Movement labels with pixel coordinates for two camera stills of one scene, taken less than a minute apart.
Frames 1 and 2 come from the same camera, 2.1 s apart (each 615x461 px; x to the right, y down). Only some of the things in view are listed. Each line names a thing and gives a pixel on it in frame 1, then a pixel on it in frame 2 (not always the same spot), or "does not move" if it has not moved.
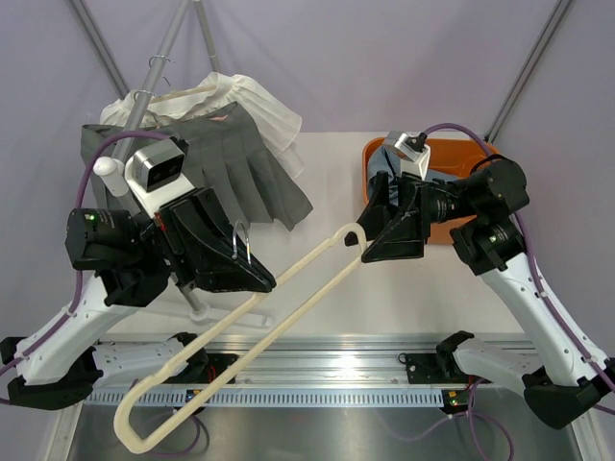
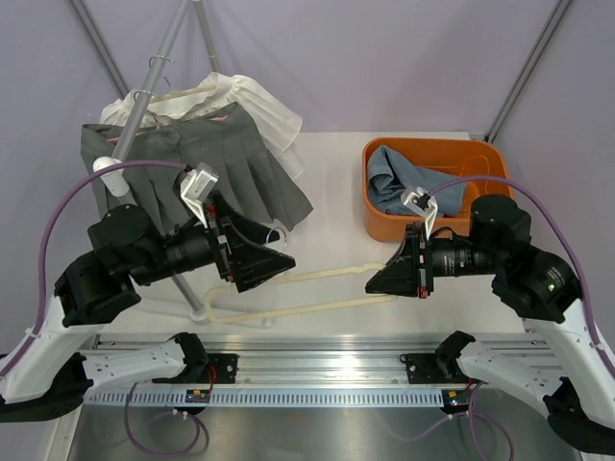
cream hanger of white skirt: (183, 92) does not move
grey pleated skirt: (225, 158) does not move
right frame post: (528, 68) does not move
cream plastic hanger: (132, 446) to (296, 310)
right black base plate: (436, 368) does not move
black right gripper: (405, 236) to (405, 270)
